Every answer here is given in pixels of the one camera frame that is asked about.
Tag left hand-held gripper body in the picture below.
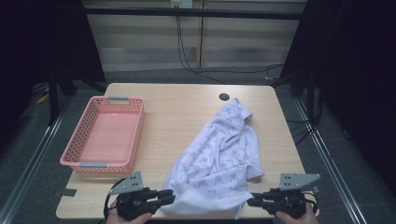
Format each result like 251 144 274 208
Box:
107 171 162 222

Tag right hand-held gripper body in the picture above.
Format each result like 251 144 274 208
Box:
262 173 321 220

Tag white printed t-shirt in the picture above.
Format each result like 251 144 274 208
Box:
161 97 266 220

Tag pink plastic basket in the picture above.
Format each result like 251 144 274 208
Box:
59 95 146 175

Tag person's left hand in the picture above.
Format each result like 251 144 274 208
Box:
106 200 153 224

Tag person's right hand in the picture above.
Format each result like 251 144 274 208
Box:
275 202 319 224

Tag black metal stand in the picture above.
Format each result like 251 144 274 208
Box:
47 69 61 126

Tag yellow floor object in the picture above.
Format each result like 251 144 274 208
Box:
35 88 50 105

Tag dark curtain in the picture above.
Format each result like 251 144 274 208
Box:
270 0 396 195
0 0 107 157

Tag black horizontal bar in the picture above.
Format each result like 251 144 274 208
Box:
83 7 308 21

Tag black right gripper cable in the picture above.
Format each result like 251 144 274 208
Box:
304 191 319 217

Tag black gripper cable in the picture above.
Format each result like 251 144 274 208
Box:
304 191 319 217
103 176 129 219

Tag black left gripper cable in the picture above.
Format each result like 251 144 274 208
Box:
103 176 129 219

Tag metal floor rail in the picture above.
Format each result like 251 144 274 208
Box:
0 99 73 224
292 95 369 224

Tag black floor cables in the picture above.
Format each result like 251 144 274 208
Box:
285 117 316 147

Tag black wall cable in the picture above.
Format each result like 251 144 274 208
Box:
176 15 285 85

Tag white wall socket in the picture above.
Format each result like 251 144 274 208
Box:
170 0 194 9

